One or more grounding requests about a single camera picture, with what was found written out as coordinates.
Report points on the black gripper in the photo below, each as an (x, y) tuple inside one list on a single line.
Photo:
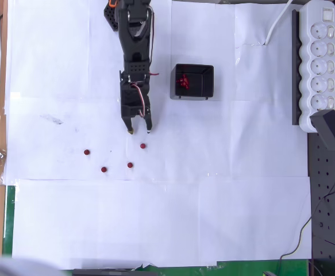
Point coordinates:
[(130, 111)]

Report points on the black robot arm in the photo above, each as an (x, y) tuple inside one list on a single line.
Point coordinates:
[(135, 49)]

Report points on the black open box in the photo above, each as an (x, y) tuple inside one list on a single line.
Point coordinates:
[(197, 86)]

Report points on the white paper table cover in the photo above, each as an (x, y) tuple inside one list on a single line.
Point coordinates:
[(155, 215)]

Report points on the flat black device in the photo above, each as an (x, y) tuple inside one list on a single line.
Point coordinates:
[(104, 272)]

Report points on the green cutting mat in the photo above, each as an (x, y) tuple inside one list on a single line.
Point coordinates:
[(9, 224)]

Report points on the white power strip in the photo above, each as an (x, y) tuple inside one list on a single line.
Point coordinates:
[(318, 74)]

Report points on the black power adapter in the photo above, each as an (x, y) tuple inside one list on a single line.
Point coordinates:
[(328, 129)]

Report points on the grey blurred object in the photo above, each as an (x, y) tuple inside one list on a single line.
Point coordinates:
[(12, 267)]

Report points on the black pegboard panel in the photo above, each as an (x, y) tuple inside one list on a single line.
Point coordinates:
[(334, 218)]

